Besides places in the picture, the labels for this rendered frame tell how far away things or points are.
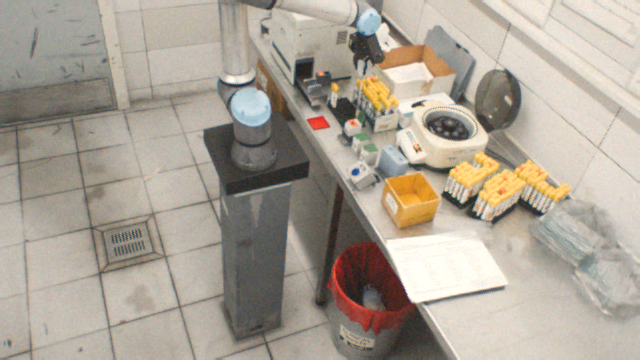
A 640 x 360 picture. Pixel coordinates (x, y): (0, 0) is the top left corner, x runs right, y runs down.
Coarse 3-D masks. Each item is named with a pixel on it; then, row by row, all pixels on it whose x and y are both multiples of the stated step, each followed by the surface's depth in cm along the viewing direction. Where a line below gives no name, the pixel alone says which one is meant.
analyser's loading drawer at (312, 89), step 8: (304, 72) 230; (296, 80) 227; (304, 80) 220; (312, 80) 222; (304, 88) 221; (312, 88) 218; (320, 88) 220; (312, 96) 215; (320, 96) 216; (312, 104) 216
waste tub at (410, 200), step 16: (400, 176) 179; (416, 176) 182; (384, 192) 180; (400, 192) 185; (416, 192) 186; (432, 192) 177; (400, 208) 171; (416, 208) 172; (432, 208) 175; (400, 224) 174; (416, 224) 177
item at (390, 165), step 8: (384, 152) 189; (392, 152) 188; (384, 160) 190; (392, 160) 186; (400, 160) 185; (376, 168) 195; (384, 168) 192; (392, 168) 187; (400, 168) 185; (384, 176) 192; (392, 176) 189
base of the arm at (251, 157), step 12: (240, 144) 176; (252, 144) 174; (264, 144) 176; (240, 156) 178; (252, 156) 177; (264, 156) 178; (276, 156) 184; (240, 168) 180; (252, 168) 179; (264, 168) 180
